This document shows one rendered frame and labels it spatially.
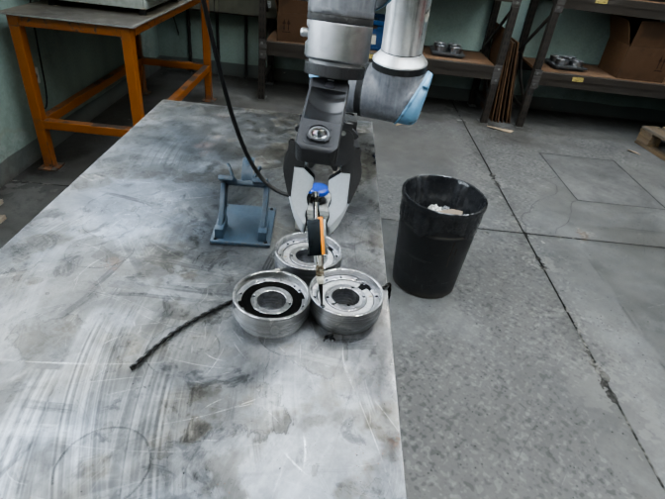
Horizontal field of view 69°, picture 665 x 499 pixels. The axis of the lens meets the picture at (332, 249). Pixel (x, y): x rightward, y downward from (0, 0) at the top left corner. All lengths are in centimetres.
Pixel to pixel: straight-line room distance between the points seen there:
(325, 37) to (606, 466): 152
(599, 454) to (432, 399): 51
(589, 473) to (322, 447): 127
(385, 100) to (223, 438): 75
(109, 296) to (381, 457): 43
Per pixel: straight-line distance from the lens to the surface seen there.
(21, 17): 284
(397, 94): 106
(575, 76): 444
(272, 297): 69
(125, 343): 68
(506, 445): 168
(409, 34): 104
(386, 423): 59
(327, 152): 51
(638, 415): 200
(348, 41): 57
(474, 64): 417
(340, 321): 65
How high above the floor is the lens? 126
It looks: 34 degrees down
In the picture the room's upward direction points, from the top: 7 degrees clockwise
